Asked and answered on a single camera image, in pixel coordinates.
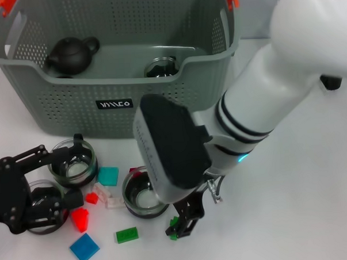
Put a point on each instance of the teal square toy plate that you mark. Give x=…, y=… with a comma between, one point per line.
x=107, y=176

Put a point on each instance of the small red toy brick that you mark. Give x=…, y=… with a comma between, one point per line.
x=91, y=198

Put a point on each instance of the glass teacup black sleeve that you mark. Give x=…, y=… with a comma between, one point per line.
x=159, y=68
x=42, y=230
x=74, y=171
x=136, y=192

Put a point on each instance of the right wrist camera housing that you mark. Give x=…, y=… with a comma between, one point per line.
x=171, y=147

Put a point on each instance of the large red toy brick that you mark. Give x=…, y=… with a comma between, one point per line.
x=80, y=220

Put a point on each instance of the green stepped toy brick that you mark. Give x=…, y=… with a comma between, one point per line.
x=174, y=221

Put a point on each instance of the green rectangular toy brick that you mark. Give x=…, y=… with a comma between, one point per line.
x=126, y=235

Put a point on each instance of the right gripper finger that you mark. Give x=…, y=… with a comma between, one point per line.
x=173, y=229
x=190, y=227

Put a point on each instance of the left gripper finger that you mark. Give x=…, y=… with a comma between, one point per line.
x=62, y=155
x=74, y=200

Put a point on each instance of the dark red toy brick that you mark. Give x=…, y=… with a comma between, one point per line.
x=132, y=170

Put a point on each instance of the black clay teapot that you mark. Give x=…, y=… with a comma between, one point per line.
x=69, y=56

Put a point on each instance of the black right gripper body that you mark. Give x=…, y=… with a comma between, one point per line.
x=194, y=206

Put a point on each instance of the blue square toy plate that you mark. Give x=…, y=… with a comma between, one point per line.
x=83, y=249

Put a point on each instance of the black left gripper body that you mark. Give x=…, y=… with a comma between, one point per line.
x=9, y=194

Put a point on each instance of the grey perforated storage basket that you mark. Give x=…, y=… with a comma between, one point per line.
x=75, y=117

